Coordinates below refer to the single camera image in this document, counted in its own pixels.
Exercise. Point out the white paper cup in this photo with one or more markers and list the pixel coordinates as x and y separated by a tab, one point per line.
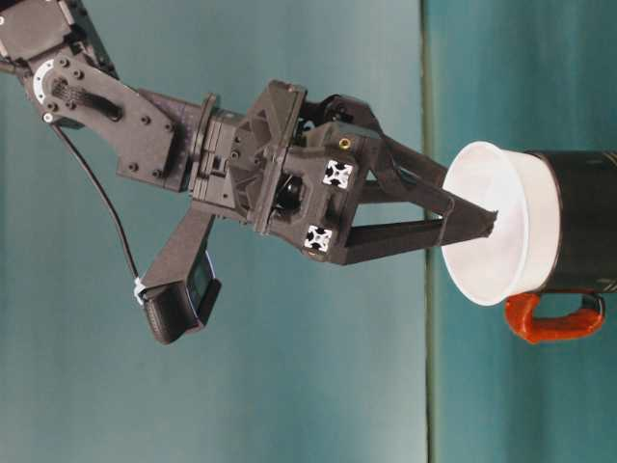
530	202

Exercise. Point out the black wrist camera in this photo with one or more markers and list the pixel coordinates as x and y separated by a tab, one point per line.
173	308

